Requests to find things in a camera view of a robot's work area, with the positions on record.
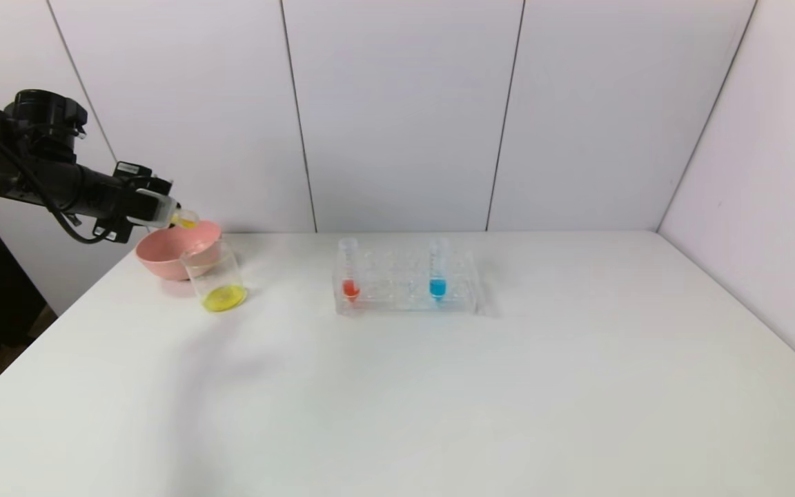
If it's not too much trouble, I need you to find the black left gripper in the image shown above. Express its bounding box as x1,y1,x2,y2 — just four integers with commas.
81,161,181,244

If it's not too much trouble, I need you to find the pink bowl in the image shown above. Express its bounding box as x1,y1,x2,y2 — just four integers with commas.
136,221,224,282

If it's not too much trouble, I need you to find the test tube with red pigment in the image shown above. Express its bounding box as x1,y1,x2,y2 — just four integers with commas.
337,237,362,303

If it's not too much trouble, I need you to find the test tube with blue pigment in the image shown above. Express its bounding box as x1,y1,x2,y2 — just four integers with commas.
428,238,450,302

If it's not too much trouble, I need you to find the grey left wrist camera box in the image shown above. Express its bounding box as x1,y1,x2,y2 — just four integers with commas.
136,190,180,229

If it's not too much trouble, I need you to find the clear glass beaker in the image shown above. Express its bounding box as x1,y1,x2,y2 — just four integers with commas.
181,241,248,313

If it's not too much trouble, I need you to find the clear acrylic test tube rack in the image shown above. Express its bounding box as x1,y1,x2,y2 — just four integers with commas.
333,246,482,315

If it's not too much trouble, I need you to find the black furniture piece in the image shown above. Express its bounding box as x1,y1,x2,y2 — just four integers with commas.
0,207,49,353

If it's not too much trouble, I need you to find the test tube with yellow pigment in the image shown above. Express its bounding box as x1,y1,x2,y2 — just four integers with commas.
161,206,200,231

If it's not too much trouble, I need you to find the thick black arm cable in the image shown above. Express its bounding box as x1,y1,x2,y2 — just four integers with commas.
0,120,119,245

